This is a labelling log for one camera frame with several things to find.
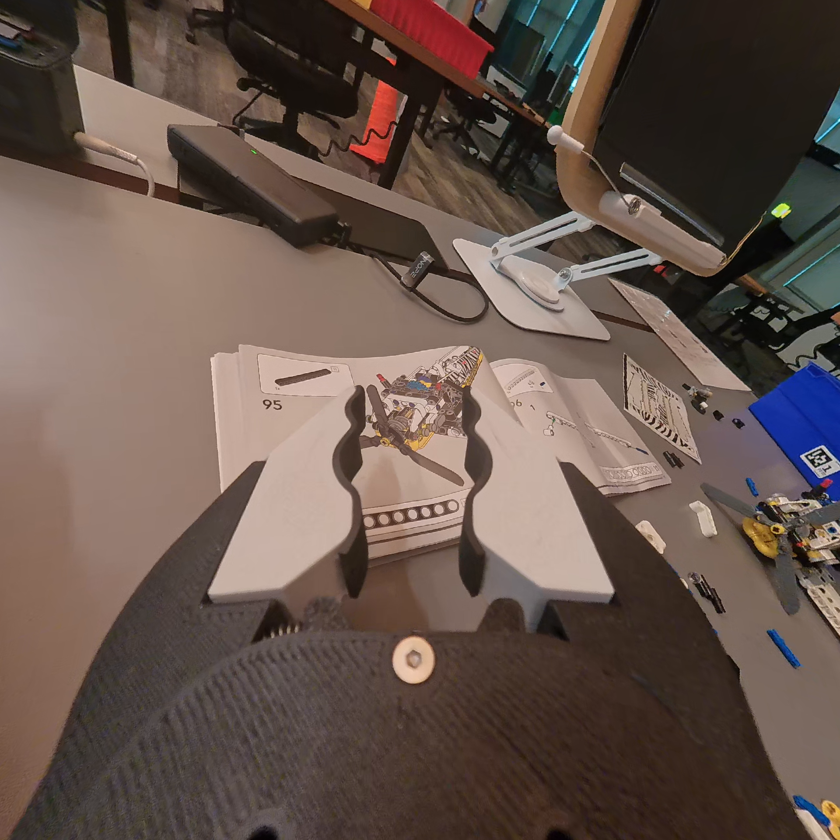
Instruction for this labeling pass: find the black cable with grey plug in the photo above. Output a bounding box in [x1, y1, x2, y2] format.
[374, 249, 490, 324]

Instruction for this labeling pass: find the long blue lego axle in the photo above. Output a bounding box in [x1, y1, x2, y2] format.
[766, 629, 802, 669]

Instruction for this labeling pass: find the coiled black cable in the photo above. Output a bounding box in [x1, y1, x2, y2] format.
[298, 118, 399, 160]

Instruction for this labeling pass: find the lego plane model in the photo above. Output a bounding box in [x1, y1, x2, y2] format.
[701, 482, 840, 637]

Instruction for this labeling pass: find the black power adapter brick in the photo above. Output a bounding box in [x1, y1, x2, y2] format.
[167, 123, 341, 248]

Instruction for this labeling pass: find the blue plastic bin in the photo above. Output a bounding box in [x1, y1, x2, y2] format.
[748, 361, 840, 500]

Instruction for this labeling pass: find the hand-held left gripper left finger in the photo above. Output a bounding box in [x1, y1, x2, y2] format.
[207, 386, 370, 608]

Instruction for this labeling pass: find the wooden desk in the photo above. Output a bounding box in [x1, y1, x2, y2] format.
[328, 0, 553, 191]

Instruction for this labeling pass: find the white tablet stand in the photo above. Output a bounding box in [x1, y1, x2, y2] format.
[453, 125, 726, 342]

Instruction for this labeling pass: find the black office chair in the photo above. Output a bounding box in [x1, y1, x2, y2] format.
[226, 0, 359, 143]
[433, 92, 501, 160]

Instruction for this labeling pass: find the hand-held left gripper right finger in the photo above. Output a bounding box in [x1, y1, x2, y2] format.
[457, 387, 616, 627]

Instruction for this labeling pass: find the tablet in pale case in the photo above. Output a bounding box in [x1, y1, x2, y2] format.
[554, 0, 840, 277]

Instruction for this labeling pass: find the red fabric box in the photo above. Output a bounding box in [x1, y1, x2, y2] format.
[371, 0, 495, 78]

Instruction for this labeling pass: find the black lego pin assembly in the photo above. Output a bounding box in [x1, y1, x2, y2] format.
[688, 572, 726, 614]

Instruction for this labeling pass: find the black white sticker sheet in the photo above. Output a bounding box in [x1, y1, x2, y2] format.
[622, 354, 702, 465]

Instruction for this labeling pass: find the white printed paper sheet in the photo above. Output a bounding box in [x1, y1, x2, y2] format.
[609, 277, 752, 392]

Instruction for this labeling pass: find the open lego instruction booklet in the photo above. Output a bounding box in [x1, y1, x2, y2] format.
[211, 344, 672, 562]

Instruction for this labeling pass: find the white power cable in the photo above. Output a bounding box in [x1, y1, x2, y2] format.
[73, 131, 157, 199]

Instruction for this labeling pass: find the black power station with display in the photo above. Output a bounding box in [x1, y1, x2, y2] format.
[0, 0, 86, 156]

